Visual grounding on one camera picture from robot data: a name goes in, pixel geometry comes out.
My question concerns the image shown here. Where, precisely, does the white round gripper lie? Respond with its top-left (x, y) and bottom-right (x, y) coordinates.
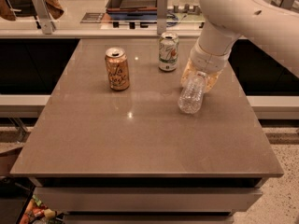
top-left (180, 39), bottom-right (231, 93)

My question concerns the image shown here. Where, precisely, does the clear plastic water bottle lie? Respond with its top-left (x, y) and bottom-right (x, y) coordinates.
top-left (178, 72), bottom-right (206, 114)

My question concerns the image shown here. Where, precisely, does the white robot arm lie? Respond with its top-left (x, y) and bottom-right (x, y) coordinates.
top-left (181, 0), bottom-right (299, 96)

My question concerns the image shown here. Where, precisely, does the white green soda can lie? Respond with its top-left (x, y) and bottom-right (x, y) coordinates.
top-left (159, 32), bottom-right (178, 72)

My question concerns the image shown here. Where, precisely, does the orange LaCroix can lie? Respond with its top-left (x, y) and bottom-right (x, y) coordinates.
top-left (105, 47), bottom-right (130, 91)

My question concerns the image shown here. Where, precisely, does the brown jacket on chair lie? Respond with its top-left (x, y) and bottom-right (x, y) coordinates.
top-left (0, 0), bottom-right (64, 21)

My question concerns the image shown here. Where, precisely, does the grey table base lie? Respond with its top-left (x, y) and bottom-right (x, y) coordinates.
top-left (35, 187), bottom-right (263, 224)

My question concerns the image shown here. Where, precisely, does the colourful snack bag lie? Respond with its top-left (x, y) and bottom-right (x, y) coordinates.
top-left (17, 195), bottom-right (57, 224)

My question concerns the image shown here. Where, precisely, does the middle metal glass bracket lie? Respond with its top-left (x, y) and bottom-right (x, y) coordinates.
top-left (157, 0), bottom-right (168, 35)

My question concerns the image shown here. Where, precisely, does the left metal glass bracket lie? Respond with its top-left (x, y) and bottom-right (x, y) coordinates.
top-left (32, 0), bottom-right (56, 35)

